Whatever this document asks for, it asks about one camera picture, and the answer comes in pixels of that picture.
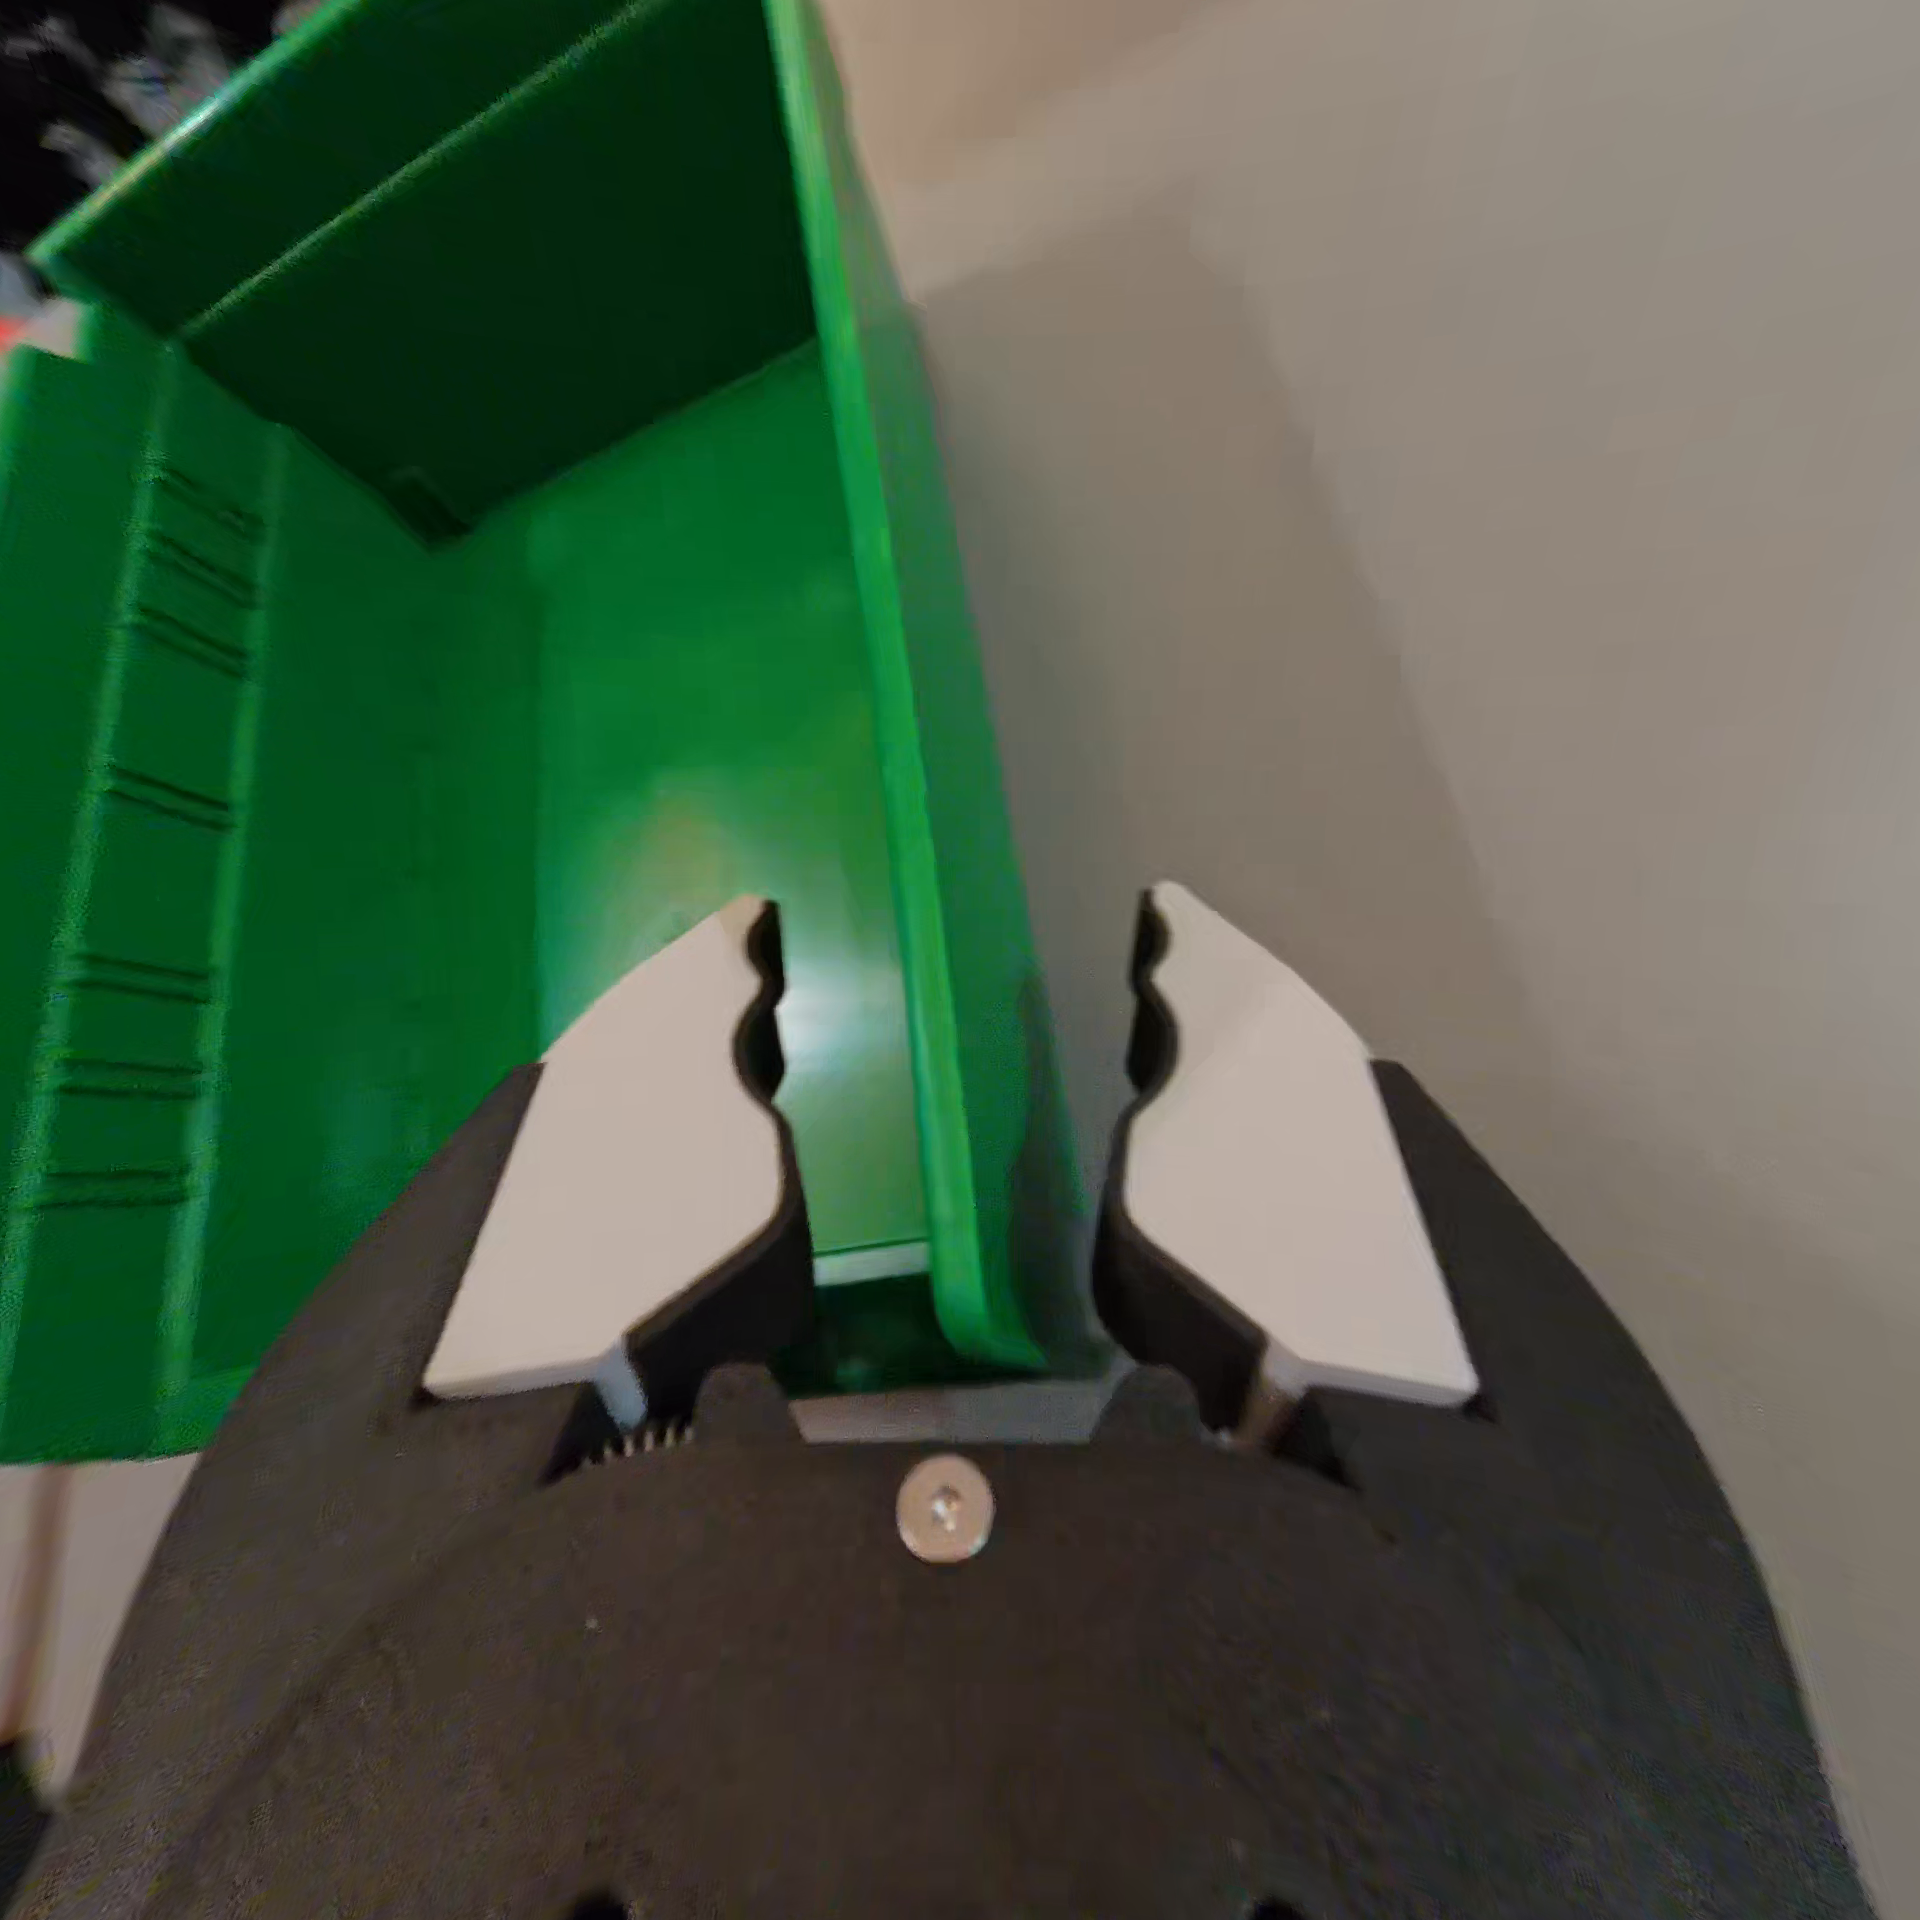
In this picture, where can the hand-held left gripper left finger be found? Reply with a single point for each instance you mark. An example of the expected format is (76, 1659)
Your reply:
(629, 1185)

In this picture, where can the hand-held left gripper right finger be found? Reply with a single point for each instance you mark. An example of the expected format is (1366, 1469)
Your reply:
(1289, 1185)

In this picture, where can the green plastic bin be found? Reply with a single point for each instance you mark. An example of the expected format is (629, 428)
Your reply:
(451, 749)

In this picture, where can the grey desk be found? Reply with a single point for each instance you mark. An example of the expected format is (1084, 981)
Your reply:
(1425, 598)

